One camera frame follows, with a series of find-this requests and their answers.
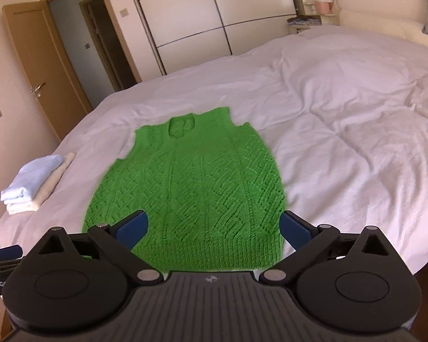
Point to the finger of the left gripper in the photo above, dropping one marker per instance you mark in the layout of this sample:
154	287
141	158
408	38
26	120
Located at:
10	253

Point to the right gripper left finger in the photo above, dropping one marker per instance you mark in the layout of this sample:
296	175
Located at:
116	242

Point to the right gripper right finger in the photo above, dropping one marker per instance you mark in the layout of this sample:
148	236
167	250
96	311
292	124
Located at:
309	242

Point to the green knitted vest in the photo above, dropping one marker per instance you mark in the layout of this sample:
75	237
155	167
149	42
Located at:
211	190

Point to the folded cream cloth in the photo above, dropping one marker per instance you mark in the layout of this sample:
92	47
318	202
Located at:
44	191

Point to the folded light blue cloth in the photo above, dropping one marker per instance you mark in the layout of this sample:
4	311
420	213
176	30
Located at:
30	178

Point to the white bed duvet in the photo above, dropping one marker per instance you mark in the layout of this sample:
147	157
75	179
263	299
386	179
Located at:
344	112

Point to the white bedside shelf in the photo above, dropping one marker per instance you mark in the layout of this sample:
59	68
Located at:
301	23

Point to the wooden door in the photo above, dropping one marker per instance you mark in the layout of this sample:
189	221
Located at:
46	65

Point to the pink box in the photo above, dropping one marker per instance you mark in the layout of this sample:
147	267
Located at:
323	8

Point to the white sliding wardrobe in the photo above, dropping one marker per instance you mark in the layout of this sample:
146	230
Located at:
185	33

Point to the cream padded headboard cushion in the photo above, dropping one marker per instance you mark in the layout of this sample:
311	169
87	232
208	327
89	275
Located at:
400	28

